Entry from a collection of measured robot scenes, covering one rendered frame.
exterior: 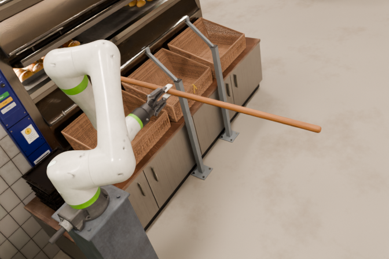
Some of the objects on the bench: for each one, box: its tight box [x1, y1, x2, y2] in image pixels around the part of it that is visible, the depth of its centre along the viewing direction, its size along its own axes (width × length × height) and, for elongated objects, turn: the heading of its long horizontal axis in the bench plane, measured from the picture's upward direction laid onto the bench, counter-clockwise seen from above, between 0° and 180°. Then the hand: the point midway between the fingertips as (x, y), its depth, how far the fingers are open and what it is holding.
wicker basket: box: [61, 90, 171, 166], centre depth 240 cm, size 49×56×28 cm
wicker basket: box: [121, 48, 213, 122], centre depth 275 cm, size 49×56×28 cm
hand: (167, 91), depth 179 cm, fingers closed on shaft, 3 cm apart
